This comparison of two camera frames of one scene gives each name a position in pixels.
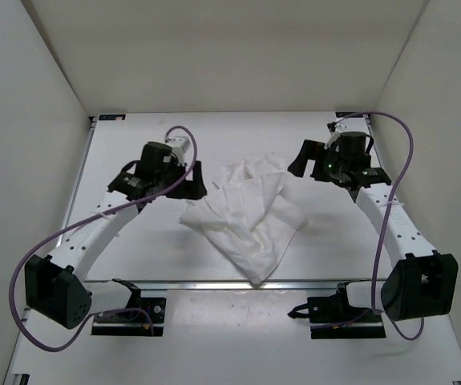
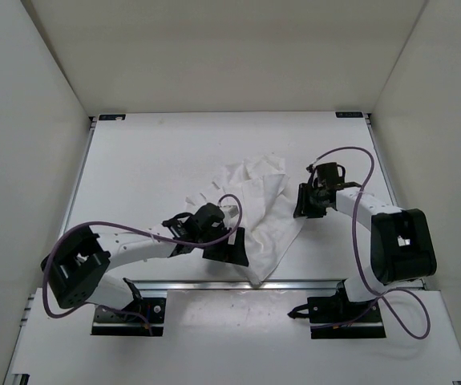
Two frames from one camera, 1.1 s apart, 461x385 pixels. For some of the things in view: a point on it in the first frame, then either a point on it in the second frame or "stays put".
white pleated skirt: x=249 y=215 stays put
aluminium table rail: x=112 y=285 stays put
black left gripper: x=194 y=188 to x=231 y=252
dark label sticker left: x=119 y=117 stays put
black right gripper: x=306 y=153 to x=303 y=209
